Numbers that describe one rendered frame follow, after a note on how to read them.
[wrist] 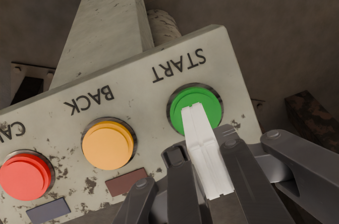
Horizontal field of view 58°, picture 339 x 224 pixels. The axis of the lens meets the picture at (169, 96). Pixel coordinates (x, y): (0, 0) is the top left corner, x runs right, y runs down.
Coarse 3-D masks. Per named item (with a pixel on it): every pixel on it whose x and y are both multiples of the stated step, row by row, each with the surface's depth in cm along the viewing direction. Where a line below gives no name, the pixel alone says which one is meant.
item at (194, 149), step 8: (184, 112) 20; (192, 112) 20; (184, 120) 19; (192, 120) 18; (184, 128) 18; (192, 128) 17; (192, 136) 16; (192, 144) 15; (200, 144) 15; (192, 152) 15; (200, 152) 15; (192, 160) 15; (200, 160) 15; (200, 168) 15; (208, 168) 15; (200, 176) 15; (208, 176) 15; (208, 184) 15; (216, 184) 15; (208, 192) 15; (216, 192) 15
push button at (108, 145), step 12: (96, 132) 24; (108, 132) 24; (120, 132) 24; (84, 144) 24; (96, 144) 24; (108, 144) 24; (120, 144) 24; (132, 144) 24; (96, 156) 24; (108, 156) 24; (120, 156) 24; (108, 168) 24
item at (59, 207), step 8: (56, 200) 26; (64, 200) 26; (32, 208) 26; (40, 208) 26; (48, 208) 26; (56, 208) 26; (64, 208) 26; (32, 216) 27; (40, 216) 27; (48, 216) 27; (56, 216) 27
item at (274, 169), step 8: (216, 128) 18; (224, 128) 17; (232, 128) 17; (216, 136) 17; (224, 136) 16; (232, 136) 16; (248, 144) 14; (256, 144) 14; (256, 152) 14; (264, 152) 13; (264, 160) 13; (272, 160) 13; (264, 168) 13; (272, 168) 13; (280, 168) 13; (288, 168) 13; (272, 176) 13; (280, 176) 13; (288, 176) 13
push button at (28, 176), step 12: (12, 156) 25; (24, 156) 24; (36, 156) 25; (12, 168) 24; (24, 168) 24; (36, 168) 24; (48, 168) 25; (0, 180) 25; (12, 180) 25; (24, 180) 25; (36, 180) 25; (48, 180) 25; (12, 192) 25; (24, 192) 25; (36, 192) 25
